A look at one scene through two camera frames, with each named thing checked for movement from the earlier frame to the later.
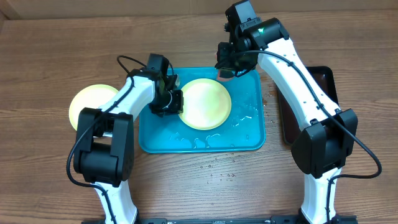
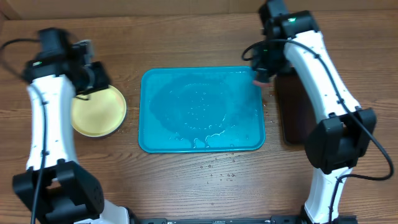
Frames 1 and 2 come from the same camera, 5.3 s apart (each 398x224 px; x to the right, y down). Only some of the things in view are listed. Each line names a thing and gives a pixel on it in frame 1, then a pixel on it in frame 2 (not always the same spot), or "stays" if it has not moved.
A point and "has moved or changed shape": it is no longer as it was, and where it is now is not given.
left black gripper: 177,107 → 103,81
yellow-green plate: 206,104 has moved or changed shape
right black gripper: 226,62 → 262,66
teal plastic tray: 244,130 stays
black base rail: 275,219 stays
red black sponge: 226,73 → 264,84
